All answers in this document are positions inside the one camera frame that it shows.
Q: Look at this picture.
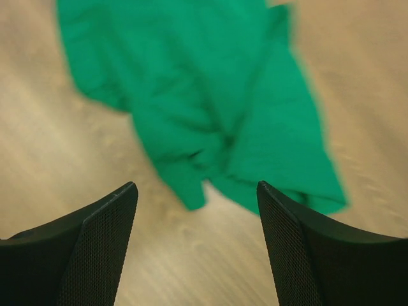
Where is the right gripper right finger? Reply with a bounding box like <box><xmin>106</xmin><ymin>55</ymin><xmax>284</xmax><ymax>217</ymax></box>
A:
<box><xmin>257</xmin><ymin>181</ymin><xmax>407</xmax><ymax>306</ymax></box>

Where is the green t-shirt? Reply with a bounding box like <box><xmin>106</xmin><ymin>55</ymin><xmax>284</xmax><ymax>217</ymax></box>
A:
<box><xmin>56</xmin><ymin>1</ymin><xmax>347</xmax><ymax>214</ymax></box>

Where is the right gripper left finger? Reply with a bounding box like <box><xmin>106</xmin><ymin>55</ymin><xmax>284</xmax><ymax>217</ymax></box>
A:
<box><xmin>1</xmin><ymin>182</ymin><xmax>138</xmax><ymax>306</ymax></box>

